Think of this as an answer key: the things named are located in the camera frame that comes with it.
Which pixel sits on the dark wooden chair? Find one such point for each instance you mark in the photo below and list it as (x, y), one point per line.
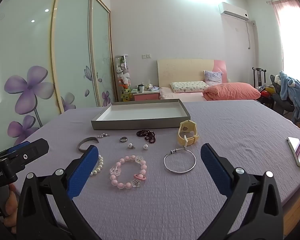
(258, 76)

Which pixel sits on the small lilac pillow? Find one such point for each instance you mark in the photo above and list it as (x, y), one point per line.
(212, 77)

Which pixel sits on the pink white nightstand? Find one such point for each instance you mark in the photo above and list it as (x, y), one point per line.
(146, 96)

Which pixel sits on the pink curtain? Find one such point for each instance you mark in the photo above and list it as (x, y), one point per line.
(277, 7)

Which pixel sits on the plush toy display tower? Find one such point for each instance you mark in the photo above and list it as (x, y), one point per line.
(122, 72)

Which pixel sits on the silver bangle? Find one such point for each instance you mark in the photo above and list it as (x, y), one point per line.
(168, 168)

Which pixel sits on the white air conditioner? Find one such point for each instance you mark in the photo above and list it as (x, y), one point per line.
(233, 11)

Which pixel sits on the smartphone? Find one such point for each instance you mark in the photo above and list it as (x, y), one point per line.
(298, 151)

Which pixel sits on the chair with blue clothes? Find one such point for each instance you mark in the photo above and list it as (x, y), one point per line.
(293, 90)

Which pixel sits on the beige pink bed headboard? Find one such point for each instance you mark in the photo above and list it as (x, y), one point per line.
(182, 71)

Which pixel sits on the person's left hand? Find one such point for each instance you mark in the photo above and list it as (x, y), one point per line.
(11, 203)

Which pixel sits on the pearl earring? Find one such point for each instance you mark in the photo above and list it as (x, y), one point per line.
(145, 147)
(130, 145)

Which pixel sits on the air conditioner pipe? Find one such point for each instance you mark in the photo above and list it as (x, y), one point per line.
(249, 35)

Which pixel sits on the yellow plush toy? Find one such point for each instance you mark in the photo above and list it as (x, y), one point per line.
(126, 95)

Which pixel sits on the salmon pink duvet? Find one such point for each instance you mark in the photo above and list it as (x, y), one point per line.
(232, 91)

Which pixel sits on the pink bed sheet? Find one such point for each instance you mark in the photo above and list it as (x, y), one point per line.
(180, 96)

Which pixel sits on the grey office chair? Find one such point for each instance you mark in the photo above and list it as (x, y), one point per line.
(281, 102)

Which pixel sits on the patterned white pillow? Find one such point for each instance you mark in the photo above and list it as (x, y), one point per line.
(188, 87)

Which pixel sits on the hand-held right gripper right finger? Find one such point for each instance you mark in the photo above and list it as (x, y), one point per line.
(215, 170)

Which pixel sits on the grey shallow cardboard tray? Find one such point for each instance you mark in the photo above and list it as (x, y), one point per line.
(140, 115)

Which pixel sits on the floral sliding door wardrobe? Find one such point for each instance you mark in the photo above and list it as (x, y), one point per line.
(72, 55)

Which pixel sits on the wall switch plate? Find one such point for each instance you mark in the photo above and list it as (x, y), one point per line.
(146, 56)

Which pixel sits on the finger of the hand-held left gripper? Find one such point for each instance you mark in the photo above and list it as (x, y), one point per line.
(27, 155)
(18, 146)

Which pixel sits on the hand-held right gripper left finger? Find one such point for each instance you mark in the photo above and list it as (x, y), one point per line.
(83, 170)

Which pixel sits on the yellow wrist watch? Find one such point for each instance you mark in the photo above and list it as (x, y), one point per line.
(186, 135)

